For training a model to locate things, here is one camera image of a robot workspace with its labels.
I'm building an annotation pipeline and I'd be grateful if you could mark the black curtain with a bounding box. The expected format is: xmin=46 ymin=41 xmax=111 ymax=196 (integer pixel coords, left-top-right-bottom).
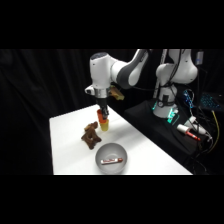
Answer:
xmin=0 ymin=49 xmax=224 ymax=176

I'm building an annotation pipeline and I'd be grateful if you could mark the red and white marker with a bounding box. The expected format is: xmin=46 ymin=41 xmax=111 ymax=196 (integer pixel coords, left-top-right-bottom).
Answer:
xmin=100 ymin=157 xmax=124 ymax=166

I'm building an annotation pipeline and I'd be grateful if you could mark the yellow cable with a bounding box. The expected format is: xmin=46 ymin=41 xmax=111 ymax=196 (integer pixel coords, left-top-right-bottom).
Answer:
xmin=211 ymin=109 xmax=221 ymax=153

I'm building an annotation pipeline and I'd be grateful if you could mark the white tube with red tip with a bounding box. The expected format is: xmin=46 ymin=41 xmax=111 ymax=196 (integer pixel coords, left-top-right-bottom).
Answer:
xmin=176 ymin=123 xmax=202 ymax=142

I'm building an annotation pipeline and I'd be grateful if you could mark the blue lit keyboard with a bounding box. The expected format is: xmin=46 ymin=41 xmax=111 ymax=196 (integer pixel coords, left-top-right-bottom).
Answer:
xmin=199 ymin=93 xmax=223 ymax=112

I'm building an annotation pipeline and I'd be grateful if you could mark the blue lit cable bundle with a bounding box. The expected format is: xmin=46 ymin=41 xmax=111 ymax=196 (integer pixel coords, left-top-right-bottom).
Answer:
xmin=182 ymin=88 xmax=196 ymax=110

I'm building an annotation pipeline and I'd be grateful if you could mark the black robot stand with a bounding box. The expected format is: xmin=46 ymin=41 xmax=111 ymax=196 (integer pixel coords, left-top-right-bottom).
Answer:
xmin=122 ymin=98 xmax=214 ymax=175

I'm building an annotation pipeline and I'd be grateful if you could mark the brown plush toy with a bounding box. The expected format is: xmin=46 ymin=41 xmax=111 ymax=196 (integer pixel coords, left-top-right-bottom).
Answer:
xmin=80 ymin=121 xmax=103 ymax=151

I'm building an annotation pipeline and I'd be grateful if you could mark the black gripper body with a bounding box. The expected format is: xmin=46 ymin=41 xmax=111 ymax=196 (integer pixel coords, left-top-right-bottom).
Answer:
xmin=95 ymin=96 xmax=110 ymax=110

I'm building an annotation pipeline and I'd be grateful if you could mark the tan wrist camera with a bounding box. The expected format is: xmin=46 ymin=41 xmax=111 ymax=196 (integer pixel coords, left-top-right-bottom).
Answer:
xmin=109 ymin=85 xmax=126 ymax=101

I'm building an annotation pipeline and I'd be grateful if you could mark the small green light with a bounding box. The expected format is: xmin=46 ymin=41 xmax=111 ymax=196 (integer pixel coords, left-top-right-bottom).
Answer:
xmin=167 ymin=108 xmax=180 ymax=125

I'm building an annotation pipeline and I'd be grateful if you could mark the grey bowl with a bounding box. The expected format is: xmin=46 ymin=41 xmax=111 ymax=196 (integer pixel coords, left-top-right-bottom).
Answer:
xmin=95 ymin=143 xmax=129 ymax=175

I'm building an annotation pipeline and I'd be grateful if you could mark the yellow plastic cup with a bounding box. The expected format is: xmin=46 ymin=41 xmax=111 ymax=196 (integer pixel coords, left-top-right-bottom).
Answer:
xmin=99 ymin=118 xmax=110 ymax=132

